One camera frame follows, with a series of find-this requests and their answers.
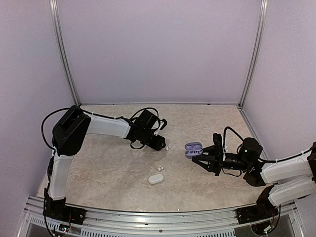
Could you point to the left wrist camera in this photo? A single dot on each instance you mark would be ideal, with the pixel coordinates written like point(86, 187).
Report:
point(162, 125)

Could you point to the white earbud charging case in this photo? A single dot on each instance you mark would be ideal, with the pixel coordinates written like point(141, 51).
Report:
point(156, 179)

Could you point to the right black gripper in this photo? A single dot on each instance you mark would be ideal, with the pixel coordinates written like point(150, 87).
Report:
point(218, 159)

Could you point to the aluminium front rail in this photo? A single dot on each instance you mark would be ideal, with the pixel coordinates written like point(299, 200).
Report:
point(99, 222)

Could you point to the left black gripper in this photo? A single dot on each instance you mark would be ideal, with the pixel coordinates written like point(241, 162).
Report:
point(157, 145)

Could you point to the left aluminium corner post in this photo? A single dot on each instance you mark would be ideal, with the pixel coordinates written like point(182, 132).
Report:
point(62, 51)

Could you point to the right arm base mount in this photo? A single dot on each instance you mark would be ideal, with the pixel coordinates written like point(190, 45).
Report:
point(262, 209)

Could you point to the right aluminium corner post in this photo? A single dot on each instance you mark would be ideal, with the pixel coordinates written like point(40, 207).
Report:
point(255, 52)

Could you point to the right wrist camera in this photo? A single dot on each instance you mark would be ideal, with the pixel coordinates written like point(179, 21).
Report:
point(218, 144)

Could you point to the aluminium corner post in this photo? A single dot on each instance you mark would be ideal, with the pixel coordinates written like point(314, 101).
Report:
point(62, 51)
point(255, 52)

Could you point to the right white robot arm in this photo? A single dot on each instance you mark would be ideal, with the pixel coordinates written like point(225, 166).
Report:
point(287, 179)

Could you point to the purple clip earbud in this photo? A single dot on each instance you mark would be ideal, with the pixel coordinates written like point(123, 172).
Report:
point(196, 151)

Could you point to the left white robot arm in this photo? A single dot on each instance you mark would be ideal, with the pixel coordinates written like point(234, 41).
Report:
point(69, 133)

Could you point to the purple earbud charging case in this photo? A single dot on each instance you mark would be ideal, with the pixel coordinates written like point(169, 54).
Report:
point(190, 146)

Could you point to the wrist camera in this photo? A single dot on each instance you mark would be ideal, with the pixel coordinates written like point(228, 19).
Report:
point(218, 144)
point(162, 125)

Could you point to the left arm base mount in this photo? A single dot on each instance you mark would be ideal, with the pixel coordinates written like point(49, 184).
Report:
point(58, 210)

